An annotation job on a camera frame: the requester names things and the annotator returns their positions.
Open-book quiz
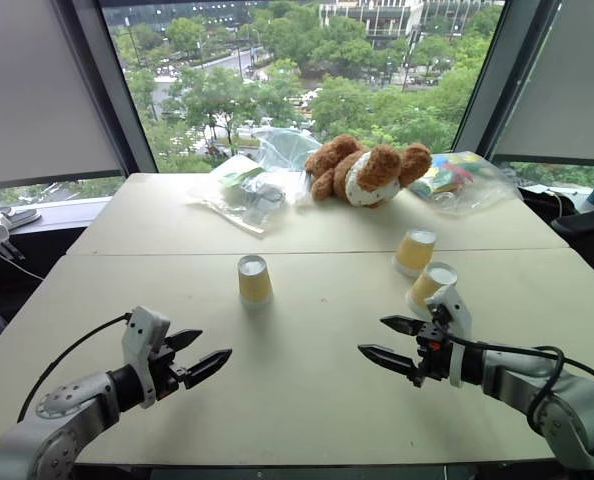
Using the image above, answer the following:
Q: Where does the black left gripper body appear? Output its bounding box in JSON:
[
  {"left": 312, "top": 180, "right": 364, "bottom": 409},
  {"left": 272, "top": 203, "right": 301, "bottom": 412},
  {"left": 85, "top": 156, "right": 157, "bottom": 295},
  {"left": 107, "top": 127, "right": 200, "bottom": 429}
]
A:
[{"left": 150, "top": 337, "right": 192, "bottom": 400}]

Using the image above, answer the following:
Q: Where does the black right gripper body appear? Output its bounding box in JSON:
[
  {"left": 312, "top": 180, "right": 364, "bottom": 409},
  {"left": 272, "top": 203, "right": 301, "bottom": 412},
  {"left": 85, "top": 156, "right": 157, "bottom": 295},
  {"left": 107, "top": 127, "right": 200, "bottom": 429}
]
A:
[{"left": 408, "top": 305, "right": 452, "bottom": 389}]

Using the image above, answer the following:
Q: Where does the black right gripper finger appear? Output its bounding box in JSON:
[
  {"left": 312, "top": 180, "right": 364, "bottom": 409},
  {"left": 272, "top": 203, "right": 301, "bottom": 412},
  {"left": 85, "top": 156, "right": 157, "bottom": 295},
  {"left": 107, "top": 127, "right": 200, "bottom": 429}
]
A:
[
  {"left": 379, "top": 314, "right": 427, "bottom": 339},
  {"left": 357, "top": 343, "right": 421, "bottom": 377}
]

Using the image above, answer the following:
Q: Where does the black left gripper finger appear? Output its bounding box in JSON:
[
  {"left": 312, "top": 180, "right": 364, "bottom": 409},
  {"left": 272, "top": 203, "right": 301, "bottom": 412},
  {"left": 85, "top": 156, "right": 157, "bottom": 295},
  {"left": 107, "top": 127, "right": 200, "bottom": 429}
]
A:
[
  {"left": 181, "top": 348, "right": 234, "bottom": 391},
  {"left": 167, "top": 329, "right": 204, "bottom": 354}
]

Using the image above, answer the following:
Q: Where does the yellow paper cup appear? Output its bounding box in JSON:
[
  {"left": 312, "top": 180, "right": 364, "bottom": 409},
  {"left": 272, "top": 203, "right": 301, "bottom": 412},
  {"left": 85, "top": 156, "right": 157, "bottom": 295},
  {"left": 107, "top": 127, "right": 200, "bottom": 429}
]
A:
[
  {"left": 392, "top": 228, "right": 438, "bottom": 278},
  {"left": 236, "top": 254, "right": 274, "bottom": 307},
  {"left": 405, "top": 261, "right": 459, "bottom": 316}
]

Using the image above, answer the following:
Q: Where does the clear bag with colourful items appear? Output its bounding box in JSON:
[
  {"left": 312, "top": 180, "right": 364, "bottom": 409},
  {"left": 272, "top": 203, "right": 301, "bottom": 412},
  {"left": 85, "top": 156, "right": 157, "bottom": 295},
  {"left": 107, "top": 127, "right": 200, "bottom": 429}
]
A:
[{"left": 407, "top": 150, "right": 523, "bottom": 217}]

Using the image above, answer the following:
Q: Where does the clear plastic bag with items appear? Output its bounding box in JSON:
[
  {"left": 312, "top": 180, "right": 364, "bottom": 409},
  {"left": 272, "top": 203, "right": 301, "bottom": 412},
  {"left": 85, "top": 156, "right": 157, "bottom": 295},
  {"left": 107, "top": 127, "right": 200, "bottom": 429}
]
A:
[{"left": 185, "top": 153, "right": 311, "bottom": 238}]

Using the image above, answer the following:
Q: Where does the brown teddy bear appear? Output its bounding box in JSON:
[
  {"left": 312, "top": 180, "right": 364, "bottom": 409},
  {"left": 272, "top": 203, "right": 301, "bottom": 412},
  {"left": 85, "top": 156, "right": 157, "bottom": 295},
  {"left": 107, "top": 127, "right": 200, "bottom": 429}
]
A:
[{"left": 303, "top": 133, "right": 433, "bottom": 209}]

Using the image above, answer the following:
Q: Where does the black bag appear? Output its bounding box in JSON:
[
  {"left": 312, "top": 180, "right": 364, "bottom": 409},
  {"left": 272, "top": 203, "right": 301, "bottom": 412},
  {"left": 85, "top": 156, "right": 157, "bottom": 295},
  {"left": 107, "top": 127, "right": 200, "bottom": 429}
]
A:
[{"left": 517, "top": 185, "right": 594, "bottom": 296}]

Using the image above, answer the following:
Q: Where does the large clear plastic bag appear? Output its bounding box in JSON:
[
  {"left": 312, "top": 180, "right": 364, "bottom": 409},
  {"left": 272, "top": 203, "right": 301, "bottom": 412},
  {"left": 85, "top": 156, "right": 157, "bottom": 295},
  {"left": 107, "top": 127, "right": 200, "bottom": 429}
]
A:
[{"left": 250, "top": 125, "right": 323, "bottom": 174}]

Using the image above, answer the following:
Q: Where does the white device on sill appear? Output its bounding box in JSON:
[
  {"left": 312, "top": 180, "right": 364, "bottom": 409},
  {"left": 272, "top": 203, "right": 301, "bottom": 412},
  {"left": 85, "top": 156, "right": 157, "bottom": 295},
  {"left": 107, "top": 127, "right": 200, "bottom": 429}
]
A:
[{"left": 0, "top": 207, "right": 43, "bottom": 246}]

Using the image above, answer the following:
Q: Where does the grey roller blind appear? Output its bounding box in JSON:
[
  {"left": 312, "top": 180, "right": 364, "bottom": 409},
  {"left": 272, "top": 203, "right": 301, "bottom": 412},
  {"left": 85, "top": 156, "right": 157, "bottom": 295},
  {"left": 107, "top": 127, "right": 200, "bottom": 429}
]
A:
[
  {"left": 0, "top": 0, "right": 127, "bottom": 192},
  {"left": 490, "top": 0, "right": 594, "bottom": 167}
]

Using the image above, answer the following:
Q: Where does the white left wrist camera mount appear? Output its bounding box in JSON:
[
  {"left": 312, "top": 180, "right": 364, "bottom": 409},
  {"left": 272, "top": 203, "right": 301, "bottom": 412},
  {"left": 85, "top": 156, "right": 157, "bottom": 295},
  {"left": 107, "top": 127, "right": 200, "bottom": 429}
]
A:
[{"left": 121, "top": 305, "right": 172, "bottom": 409}]

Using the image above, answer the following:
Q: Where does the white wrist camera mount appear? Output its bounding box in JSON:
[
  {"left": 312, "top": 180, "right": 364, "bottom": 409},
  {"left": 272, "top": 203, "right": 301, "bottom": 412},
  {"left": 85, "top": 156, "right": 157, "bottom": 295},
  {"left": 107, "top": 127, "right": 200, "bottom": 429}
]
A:
[
  {"left": 121, "top": 305, "right": 172, "bottom": 409},
  {"left": 424, "top": 285, "right": 473, "bottom": 389}
]

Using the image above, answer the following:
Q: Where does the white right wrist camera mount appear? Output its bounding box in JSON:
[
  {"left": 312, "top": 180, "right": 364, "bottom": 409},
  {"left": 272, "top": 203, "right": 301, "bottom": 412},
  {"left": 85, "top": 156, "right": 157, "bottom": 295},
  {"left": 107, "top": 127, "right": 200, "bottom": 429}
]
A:
[{"left": 424, "top": 285, "right": 473, "bottom": 389}]

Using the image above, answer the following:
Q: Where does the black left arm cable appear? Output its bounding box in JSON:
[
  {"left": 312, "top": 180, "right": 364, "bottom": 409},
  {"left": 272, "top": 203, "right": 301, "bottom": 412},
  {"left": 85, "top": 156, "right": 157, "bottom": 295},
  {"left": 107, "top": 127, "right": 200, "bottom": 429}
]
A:
[{"left": 16, "top": 312, "right": 133, "bottom": 424}]

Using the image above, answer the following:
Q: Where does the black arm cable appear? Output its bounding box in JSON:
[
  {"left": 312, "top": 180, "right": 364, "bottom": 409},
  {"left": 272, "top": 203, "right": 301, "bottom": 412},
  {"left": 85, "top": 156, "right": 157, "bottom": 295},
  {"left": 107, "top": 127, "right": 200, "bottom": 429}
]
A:
[
  {"left": 16, "top": 312, "right": 133, "bottom": 424},
  {"left": 449, "top": 335, "right": 594, "bottom": 432}
]

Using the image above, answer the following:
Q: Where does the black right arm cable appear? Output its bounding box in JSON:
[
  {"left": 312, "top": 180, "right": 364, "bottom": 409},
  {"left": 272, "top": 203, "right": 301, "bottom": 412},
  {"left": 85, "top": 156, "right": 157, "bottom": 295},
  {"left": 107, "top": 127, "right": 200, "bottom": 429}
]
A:
[{"left": 449, "top": 335, "right": 594, "bottom": 432}]

